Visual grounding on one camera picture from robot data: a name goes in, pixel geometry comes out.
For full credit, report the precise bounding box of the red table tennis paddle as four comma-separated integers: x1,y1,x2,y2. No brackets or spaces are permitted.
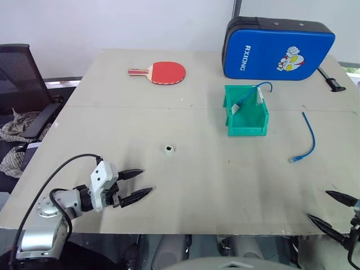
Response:
127,61,187,86

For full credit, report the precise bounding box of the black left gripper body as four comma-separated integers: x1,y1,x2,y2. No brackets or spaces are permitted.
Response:
101,182,125,209

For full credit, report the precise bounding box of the black case strap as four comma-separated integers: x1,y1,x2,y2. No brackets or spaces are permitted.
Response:
317,66,347,93

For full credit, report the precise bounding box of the black office chair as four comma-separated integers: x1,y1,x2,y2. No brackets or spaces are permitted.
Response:
0,43,64,139

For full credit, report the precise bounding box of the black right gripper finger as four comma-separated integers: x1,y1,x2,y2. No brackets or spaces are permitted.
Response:
325,190,360,208
306,213,351,249

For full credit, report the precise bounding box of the plaid cloth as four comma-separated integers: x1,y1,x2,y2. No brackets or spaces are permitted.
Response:
0,109,43,178

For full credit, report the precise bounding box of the green plastic bin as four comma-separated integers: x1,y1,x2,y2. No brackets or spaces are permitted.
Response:
223,85,269,137

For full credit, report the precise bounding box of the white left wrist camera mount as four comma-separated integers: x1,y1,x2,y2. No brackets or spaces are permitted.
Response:
89,160,119,213

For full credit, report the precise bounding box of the blue paddle case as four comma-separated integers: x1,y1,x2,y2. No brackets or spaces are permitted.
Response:
220,16,336,82

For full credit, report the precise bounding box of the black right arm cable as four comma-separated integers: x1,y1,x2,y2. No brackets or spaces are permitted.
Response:
346,245,360,268

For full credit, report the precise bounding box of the long blue Ethernet cable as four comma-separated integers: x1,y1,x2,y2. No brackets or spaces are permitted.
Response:
288,111,316,165

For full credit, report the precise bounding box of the dark window frame post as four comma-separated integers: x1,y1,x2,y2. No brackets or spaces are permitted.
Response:
231,0,243,19

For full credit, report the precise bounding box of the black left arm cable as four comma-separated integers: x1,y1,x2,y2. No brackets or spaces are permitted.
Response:
10,153,102,255

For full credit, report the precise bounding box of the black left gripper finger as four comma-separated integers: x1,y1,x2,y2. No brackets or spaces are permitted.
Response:
117,169,145,182
119,187,154,209

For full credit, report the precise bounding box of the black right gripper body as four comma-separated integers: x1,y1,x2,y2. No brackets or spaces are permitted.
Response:
341,207,360,251

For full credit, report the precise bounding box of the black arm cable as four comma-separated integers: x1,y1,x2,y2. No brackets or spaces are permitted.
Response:
346,245,360,268
10,153,102,255

